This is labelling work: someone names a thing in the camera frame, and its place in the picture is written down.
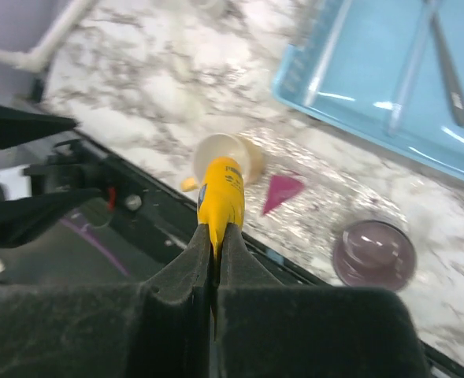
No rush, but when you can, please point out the yellow toothpaste tube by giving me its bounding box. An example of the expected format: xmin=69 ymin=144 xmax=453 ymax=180
xmin=197 ymin=157 xmax=245 ymax=340

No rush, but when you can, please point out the yellow mug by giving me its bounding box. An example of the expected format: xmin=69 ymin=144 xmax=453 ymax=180
xmin=180 ymin=133 xmax=265 ymax=192

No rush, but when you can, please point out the blue plastic basket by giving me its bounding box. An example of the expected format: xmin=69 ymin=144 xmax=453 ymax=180
xmin=273 ymin=1 xmax=464 ymax=181

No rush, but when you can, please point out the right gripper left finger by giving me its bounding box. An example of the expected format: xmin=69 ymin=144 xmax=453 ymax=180
xmin=0 ymin=225 xmax=210 ymax=377

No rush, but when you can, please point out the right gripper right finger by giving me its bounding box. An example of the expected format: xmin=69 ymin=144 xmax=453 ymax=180
xmin=216 ymin=224 xmax=429 ymax=377

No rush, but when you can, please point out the purple mug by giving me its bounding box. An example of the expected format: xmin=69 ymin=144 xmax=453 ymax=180
xmin=332 ymin=220 xmax=417 ymax=291

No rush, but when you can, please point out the white stick in basket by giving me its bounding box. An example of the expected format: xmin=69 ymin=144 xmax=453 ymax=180
xmin=304 ymin=0 xmax=352 ymax=106

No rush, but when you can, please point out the black mounting rail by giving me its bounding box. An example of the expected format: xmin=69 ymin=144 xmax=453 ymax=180
xmin=24 ymin=139 xmax=464 ymax=377

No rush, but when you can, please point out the white pvc pipe frame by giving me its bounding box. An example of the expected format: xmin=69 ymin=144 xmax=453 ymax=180
xmin=0 ymin=0 xmax=96 ymax=73

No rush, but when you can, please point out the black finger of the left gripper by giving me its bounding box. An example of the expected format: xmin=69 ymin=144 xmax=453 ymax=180
xmin=0 ymin=188 xmax=102 ymax=248
xmin=0 ymin=106 xmax=77 ymax=150

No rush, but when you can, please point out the light blue toothbrush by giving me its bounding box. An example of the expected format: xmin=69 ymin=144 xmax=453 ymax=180
xmin=387 ymin=1 xmax=440 ymax=136

